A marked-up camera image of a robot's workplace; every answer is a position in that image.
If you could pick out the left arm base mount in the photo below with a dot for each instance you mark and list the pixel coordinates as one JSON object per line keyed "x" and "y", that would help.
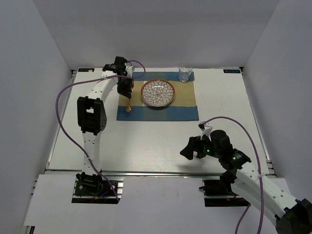
{"x": 94, "y": 189}

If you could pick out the gold fork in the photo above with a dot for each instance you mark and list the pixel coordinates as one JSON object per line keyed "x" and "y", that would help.
{"x": 128, "y": 106}

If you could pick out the blue beige cloth placemat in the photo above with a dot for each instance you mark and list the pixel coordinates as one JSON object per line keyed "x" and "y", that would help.
{"x": 182, "y": 108}

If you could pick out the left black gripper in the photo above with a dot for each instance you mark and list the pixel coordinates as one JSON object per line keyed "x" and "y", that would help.
{"x": 126, "y": 92}

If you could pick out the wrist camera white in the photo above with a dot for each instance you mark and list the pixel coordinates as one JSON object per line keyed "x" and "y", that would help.
{"x": 206, "y": 129}
{"x": 129, "y": 70}

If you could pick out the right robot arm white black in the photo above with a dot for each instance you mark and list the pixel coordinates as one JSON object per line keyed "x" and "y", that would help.
{"x": 288, "y": 214}

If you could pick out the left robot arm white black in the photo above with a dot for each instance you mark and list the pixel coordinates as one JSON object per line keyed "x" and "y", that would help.
{"x": 92, "y": 117}

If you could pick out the patterned ceramic plate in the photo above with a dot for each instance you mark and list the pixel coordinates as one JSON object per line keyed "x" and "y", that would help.
{"x": 157, "y": 93}

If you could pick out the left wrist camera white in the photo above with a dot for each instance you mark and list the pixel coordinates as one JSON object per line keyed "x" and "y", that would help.
{"x": 129, "y": 70}

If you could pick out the left blue corner sticker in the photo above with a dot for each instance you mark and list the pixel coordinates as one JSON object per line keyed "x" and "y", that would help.
{"x": 86, "y": 70}

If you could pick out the right blue corner sticker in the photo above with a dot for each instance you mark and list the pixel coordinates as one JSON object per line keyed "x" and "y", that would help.
{"x": 232, "y": 71}

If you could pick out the blue corner sticker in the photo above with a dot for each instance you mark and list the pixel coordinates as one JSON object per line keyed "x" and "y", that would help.
{"x": 232, "y": 71}
{"x": 86, "y": 70}

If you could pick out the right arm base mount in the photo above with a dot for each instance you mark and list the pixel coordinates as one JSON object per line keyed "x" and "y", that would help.
{"x": 218, "y": 192}

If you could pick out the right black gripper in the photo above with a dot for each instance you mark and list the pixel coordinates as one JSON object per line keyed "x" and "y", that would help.
{"x": 194, "y": 144}

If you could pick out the clear drinking glass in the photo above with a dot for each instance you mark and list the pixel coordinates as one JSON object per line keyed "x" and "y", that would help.
{"x": 184, "y": 72}

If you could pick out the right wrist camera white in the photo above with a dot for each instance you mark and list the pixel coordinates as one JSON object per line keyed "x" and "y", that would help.
{"x": 206, "y": 129}

